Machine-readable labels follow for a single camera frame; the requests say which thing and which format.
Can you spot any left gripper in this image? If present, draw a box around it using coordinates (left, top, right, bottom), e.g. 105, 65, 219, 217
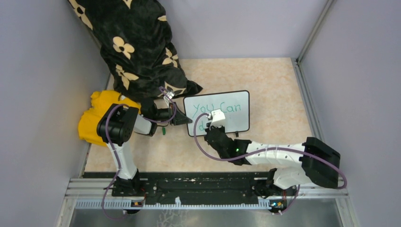
152, 102, 192, 125

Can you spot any white whiteboard black frame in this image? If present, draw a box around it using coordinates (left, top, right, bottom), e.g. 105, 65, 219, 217
183, 90, 250, 137

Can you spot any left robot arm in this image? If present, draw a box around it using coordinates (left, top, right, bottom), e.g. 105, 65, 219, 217
96, 98, 192, 197

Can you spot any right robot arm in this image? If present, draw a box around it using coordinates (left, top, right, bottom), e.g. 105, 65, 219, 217
204, 126, 342, 195

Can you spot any yellow cloth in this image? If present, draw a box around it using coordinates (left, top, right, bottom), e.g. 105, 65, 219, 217
78, 90, 140, 147

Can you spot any black floral blanket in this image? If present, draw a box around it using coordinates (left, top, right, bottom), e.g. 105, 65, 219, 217
69, 0, 202, 102

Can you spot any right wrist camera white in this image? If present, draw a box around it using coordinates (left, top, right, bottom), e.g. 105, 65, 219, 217
206, 109, 226, 128

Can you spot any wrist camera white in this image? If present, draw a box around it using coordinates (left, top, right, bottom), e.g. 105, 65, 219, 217
163, 89, 175, 106
206, 109, 226, 128

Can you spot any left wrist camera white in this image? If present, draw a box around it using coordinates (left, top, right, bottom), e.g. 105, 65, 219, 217
163, 89, 175, 106

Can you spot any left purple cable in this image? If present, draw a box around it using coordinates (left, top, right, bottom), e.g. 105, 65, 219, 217
100, 86, 178, 220

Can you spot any purple cable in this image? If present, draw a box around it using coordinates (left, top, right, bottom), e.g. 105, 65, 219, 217
192, 113, 348, 191
100, 86, 178, 220

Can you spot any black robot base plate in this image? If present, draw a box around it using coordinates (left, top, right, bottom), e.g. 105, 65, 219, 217
106, 171, 283, 206

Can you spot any white slotted cable duct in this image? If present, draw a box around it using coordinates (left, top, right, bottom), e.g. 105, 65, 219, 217
75, 197, 284, 211

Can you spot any aluminium frame rail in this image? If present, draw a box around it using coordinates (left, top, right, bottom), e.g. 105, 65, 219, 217
291, 0, 349, 198

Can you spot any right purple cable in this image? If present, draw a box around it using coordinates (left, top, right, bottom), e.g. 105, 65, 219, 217
192, 113, 348, 191

